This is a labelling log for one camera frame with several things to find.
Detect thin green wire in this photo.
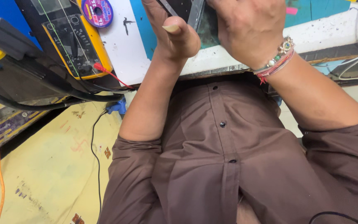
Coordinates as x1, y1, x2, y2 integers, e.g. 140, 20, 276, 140
37, 0, 81, 78

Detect red thread wristband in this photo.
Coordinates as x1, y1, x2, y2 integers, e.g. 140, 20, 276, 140
255, 50, 296, 85

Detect purple desoldering wick spool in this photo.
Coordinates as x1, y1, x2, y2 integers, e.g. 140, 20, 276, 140
81, 0, 114, 28

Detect brown button shirt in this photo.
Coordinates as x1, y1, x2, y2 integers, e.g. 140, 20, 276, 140
98, 73, 358, 224

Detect thick black cable with spring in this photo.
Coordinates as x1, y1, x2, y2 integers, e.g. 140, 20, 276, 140
0, 78, 125, 111

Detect red probe lead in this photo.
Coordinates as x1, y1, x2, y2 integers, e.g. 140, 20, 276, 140
93, 62, 135, 90

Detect blue clamp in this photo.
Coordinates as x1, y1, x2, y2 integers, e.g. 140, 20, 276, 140
106, 98, 127, 116

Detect dark mobile phone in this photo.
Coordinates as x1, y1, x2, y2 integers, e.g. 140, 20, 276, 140
157, 0, 222, 50

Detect person's right hand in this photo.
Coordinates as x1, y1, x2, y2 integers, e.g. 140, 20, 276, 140
206, 0, 288, 71

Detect purple yellow sticker board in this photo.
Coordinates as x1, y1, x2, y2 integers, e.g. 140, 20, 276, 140
0, 96, 71, 160

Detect yellow black multimeter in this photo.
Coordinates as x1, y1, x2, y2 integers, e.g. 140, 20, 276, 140
41, 0, 114, 81

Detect black bench device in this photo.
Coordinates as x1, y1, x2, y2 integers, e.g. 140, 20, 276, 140
0, 0, 124, 104

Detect person's left hand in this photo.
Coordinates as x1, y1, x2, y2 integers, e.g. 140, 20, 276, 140
141, 0, 202, 68

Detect thin black cable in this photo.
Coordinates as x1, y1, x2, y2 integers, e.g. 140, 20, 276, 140
90, 109, 110, 219

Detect beaded bracelet with eye charm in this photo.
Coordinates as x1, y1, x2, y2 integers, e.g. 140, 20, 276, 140
252, 36, 295, 73

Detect black looped cable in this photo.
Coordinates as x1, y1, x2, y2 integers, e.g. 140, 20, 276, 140
308, 211, 358, 224

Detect metal tweezers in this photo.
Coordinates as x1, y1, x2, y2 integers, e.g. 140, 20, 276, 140
159, 0, 179, 17

